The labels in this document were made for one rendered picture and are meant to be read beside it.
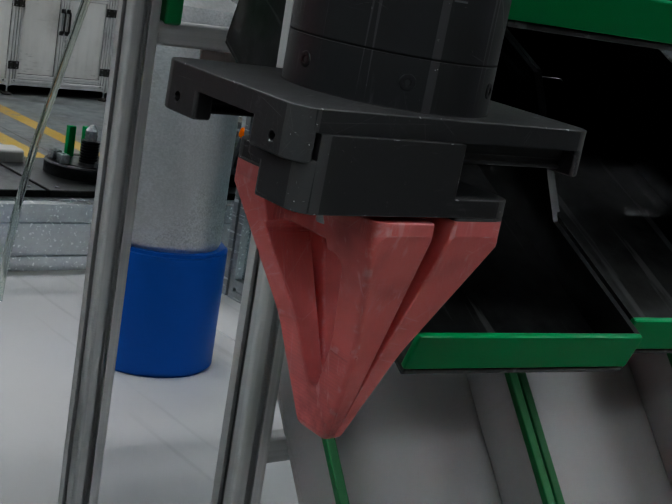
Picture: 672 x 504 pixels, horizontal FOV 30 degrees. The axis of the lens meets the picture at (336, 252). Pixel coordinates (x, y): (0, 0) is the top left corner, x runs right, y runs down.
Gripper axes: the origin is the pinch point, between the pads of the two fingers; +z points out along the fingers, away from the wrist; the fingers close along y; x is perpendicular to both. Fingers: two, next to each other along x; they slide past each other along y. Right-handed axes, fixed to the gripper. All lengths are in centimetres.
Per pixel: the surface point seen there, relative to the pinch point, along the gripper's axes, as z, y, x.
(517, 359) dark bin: 4.4, -21.1, -11.6
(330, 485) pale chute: 13.3, -16.5, -17.6
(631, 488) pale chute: 16.5, -40.9, -17.4
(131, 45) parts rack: -4.8, -14.1, -40.0
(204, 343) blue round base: 36, -58, -92
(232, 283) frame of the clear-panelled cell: 38, -80, -120
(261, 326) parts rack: 6.5, -14.2, -22.7
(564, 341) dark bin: 3.3, -23.1, -10.8
